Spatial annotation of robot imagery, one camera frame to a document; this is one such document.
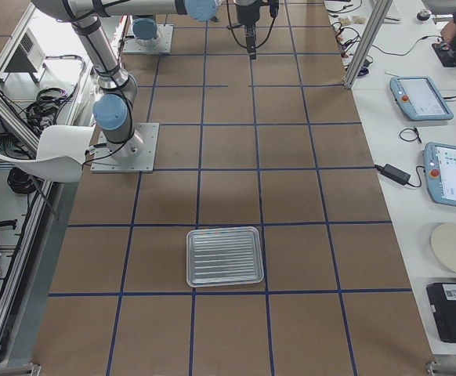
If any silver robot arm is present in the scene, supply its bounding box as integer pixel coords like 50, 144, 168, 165
32, 1, 220, 165
131, 17, 161, 46

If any blue teach pendant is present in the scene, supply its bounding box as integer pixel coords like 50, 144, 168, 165
423, 143, 456, 207
389, 76, 454, 121

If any white plastic chair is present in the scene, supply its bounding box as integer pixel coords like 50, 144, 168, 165
0, 125, 94, 183

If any near blue teach pendant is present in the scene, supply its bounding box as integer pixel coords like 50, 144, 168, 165
423, 143, 456, 207

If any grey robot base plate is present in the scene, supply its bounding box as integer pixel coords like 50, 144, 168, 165
91, 123, 160, 173

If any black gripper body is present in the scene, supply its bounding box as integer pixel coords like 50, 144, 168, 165
237, 3, 260, 27

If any black power adapter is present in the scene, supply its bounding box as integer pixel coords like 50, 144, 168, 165
375, 164, 411, 186

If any far blue teach pendant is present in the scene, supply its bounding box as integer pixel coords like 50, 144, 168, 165
389, 76, 454, 121

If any aluminium frame post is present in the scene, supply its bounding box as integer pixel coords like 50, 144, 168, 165
344, 0, 392, 89

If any silver metal tray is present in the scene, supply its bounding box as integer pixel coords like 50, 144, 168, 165
186, 226, 264, 287

